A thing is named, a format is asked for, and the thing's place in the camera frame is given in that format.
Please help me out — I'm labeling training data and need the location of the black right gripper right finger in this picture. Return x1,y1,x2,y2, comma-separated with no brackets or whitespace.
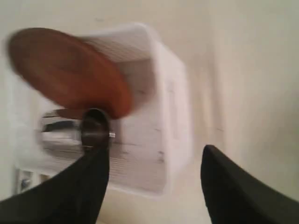
200,145,299,224

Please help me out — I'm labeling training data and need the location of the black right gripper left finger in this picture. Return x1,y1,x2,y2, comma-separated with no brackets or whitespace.
0,108,110,224

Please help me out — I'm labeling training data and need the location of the white perforated plastic basket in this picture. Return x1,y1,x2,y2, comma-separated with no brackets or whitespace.
5,23,193,197

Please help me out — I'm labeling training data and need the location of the brown round plate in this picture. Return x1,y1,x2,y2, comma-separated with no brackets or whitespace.
7,28,133,119

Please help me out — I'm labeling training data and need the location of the shiny metal tray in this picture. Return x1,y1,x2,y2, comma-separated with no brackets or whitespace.
37,109,85,154

